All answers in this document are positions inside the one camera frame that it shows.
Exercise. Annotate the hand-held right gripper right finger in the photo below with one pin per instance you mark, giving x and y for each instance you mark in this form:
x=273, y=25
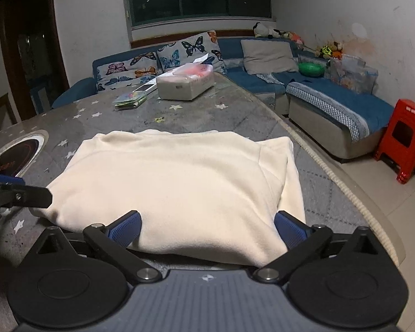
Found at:
x=290, y=230

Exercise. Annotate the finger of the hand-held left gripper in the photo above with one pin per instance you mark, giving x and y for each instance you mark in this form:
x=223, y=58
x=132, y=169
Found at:
x=20, y=196

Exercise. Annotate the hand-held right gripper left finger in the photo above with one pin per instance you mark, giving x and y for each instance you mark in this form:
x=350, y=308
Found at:
x=126, y=227

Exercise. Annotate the cream sweater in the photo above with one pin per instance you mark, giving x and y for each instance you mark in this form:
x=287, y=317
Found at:
x=173, y=186

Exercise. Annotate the round built-in induction cooker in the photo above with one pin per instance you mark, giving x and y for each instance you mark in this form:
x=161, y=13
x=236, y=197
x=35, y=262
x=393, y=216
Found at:
x=17, y=152

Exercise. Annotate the blue corner sofa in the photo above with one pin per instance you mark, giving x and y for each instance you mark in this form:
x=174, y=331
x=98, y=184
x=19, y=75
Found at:
x=332, y=110

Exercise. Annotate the colourful flat packet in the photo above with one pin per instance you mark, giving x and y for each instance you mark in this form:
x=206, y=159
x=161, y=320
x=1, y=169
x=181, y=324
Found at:
x=129, y=99

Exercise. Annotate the white phone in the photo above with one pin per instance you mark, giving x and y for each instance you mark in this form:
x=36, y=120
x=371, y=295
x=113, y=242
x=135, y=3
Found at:
x=144, y=87

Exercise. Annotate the dark wooden door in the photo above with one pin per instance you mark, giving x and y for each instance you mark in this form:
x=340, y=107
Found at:
x=31, y=48

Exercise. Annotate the red plastic stool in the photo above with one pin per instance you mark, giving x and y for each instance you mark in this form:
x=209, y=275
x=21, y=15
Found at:
x=406, y=135

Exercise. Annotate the beige tissue box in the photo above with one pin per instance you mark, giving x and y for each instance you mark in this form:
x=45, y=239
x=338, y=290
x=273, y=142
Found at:
x=185, y=84

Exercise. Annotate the butterfly print cushion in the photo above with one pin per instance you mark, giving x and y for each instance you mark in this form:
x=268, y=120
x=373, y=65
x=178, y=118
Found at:
x=128, y=71
x=190, y=46

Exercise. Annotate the green bowl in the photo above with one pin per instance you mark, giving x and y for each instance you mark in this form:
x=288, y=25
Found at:
x=311, y=69

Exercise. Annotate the clear plastic storage bag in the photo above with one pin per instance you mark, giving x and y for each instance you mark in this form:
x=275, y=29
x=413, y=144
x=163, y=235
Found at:
x=354, y=74

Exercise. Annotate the grey pillow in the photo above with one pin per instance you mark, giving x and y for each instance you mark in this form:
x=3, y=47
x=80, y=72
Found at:
x=268, y=55

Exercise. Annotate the white paper sheet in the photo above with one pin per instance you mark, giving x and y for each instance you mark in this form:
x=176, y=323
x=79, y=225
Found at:
x=200, y=58

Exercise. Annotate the pile of colourful plush toys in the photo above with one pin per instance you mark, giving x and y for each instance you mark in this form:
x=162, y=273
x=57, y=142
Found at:
x=330, y=50

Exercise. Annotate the black and white plush toy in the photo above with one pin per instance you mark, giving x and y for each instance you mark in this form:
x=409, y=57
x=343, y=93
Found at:
x=268, y=31

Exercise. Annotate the wooden chair frame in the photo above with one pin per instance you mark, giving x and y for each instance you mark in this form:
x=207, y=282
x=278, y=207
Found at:
x=0, y=110

